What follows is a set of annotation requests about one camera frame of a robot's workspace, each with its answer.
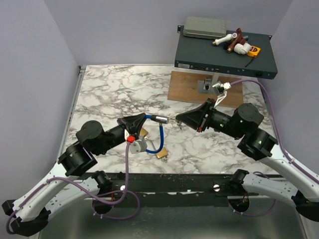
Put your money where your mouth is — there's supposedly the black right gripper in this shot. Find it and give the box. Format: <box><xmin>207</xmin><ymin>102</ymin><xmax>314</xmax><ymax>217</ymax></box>
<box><xmin>176</xmin><ymin>98</ymin><xmax>243</xmax><ymax>139</ymax></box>

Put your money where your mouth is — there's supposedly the brass padlock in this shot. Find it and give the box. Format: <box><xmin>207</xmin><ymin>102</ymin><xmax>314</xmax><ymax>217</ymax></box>
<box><xmin>156</xmin><ymin>147</ymin><xmax>168</xmax><ymax>160</ymax></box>
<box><xmin>140</xmin><ymin>127</ymin><xmax>155</xmax><ymax>149</ymax></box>

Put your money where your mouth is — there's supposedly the blue cable loop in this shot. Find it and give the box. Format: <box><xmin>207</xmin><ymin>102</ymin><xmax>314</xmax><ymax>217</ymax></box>
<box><xmin>144</xmin><ymin>114</ymin><xmax>169</xmax><ymax>154</ymax></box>

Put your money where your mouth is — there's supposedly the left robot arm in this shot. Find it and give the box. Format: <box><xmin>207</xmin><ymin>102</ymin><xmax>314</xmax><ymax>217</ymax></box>
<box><xmin>2</xmin><ymin>113</ymin><xmax>150</xmax><ymax>237</ymax></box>

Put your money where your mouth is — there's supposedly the white pipe elbow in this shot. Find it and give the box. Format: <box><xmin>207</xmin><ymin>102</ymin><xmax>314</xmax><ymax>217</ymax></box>
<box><xmin>234</xmin><ymin>42</ymin><xmax>252</xmax><ymax>55</ymax></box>

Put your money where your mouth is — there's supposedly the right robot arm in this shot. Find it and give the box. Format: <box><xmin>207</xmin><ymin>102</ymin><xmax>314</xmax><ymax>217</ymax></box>
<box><xmin>176</xmin><ymin>99</ymin><xmax>319</xmax><ymax>222</ymax></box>

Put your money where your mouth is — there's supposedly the wooden board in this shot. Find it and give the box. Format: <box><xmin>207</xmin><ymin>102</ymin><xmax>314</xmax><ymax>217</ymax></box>
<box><xmin>167</xmin><ymin>71</ymin><xmax>244</xmax><ymax>108</ymax></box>

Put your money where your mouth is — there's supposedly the white pipe with brass end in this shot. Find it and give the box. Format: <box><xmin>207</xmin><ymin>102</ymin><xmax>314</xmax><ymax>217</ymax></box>
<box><xmin>212</xmin><ymin>32</ymin><xmax>238</xmax><ymax>46</ymax></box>

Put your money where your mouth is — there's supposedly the yellow tape measure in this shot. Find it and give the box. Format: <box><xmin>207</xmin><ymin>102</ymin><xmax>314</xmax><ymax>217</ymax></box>
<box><xmin>247</xmin><ymin>46</ymin><xmax>261</xmax><ymax>58</ymax></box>

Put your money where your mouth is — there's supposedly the grey plastic case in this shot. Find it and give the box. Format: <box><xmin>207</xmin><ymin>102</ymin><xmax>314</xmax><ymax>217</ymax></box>
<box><xmin>183</xmin><ymin>16</ymin><xmax>226</xmax><ymax>39</ymax></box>

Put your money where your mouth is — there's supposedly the brown pipe fitting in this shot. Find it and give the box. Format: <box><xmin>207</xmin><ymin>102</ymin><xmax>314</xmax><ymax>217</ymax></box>
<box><xmin>227</xmin><ymin>28</ymin><xmax>246</xmax><ymax>52</ymax></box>

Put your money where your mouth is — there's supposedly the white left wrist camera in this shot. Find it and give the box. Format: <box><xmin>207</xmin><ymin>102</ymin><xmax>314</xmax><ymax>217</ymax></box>
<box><xmin>129</xmin><ymin>136</ymin><xmax>147</xmax><ymax>154</ymax></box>

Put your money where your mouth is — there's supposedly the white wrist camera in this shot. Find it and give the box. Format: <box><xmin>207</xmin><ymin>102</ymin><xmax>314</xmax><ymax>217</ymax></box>
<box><xmin>129</xmin><ymin>136</ymin><xmax>147</xmax><ymax>154</ymax></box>
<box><xmin>212</xmin><ymin>81</ymin><xmax>231</xmax><ymax>107</ymax></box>

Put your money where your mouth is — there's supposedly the grey metal socket bracket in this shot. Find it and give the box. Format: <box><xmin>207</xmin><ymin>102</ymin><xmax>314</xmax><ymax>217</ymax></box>
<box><xmin>197</xmin><ymin>78</ymin><xmax>214</xmax><ymax>95</ymax></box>

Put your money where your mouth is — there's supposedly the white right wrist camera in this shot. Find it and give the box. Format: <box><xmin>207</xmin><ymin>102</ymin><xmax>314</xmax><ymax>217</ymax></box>
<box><xmin>212</xmin><ymin>81</ymin><xmax>231</xmax><ymax>107</ymax></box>

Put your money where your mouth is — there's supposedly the blue rack network switch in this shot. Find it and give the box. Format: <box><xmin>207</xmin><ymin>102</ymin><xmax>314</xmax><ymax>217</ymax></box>
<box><xmin>174</xmin><ymin>25</ymin><xmax>278</xmax><ymax>80</ymax></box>

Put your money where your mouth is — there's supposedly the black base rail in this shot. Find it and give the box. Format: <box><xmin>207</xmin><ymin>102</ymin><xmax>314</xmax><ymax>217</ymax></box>
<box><xmin>79</xmin><ymin>171</ymin><xmax>260</xmax><ymax>209</ymax></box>

